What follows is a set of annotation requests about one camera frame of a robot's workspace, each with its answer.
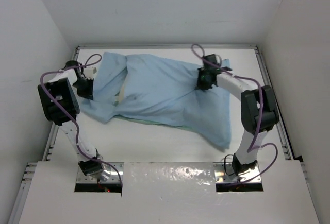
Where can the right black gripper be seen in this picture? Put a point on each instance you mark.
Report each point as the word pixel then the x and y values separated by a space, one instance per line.
pixel 200 85

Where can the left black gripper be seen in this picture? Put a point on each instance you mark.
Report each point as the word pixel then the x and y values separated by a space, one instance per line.
pixel 88 93

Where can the cream memory foam pillow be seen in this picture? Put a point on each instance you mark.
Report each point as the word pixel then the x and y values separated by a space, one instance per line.
pixel 120 95

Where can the light blue pillowcase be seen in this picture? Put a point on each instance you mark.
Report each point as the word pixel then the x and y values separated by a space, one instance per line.
pixel 161 91

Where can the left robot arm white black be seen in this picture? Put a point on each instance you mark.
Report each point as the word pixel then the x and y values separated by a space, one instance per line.
pixel 61 107

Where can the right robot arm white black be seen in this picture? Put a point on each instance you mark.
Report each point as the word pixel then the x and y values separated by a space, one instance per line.
pixel 259 113

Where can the white front cover board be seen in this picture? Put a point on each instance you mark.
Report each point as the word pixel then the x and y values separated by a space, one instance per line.
pixel 168 193

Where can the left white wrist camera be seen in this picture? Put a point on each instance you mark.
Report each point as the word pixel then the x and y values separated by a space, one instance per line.
pixel 89 72

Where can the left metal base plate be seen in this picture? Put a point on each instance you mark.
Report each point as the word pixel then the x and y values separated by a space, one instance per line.
pixel 103 174

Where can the metal base plate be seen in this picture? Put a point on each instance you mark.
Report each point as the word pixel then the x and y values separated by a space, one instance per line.
pixel 224 174
pixel 103 174

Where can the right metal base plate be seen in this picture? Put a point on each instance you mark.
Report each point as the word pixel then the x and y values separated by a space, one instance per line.
pixel 224 174

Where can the aluminium table frame rail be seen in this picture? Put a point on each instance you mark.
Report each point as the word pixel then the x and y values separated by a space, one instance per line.
pixel 120 141

